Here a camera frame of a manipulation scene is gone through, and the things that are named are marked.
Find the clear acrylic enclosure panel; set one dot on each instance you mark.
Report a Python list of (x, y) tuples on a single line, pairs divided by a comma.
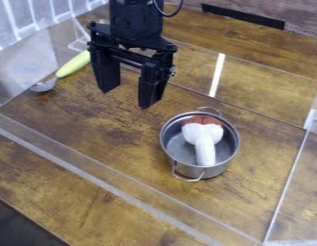
[(37, 30)]

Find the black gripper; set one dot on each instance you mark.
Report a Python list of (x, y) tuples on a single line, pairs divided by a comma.
[(132, 39)]

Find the clear acrylic bracket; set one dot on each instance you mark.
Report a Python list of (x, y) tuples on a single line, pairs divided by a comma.
[(79, 44)]

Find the black strip on table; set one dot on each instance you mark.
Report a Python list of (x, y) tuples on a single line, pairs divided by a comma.
[(245, 16)]

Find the white plush mushroom red cap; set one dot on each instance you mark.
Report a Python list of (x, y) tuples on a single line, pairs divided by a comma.
[(204, 132)]

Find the silver pot with handles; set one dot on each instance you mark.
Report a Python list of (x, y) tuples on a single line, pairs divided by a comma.
[(182, 153)]

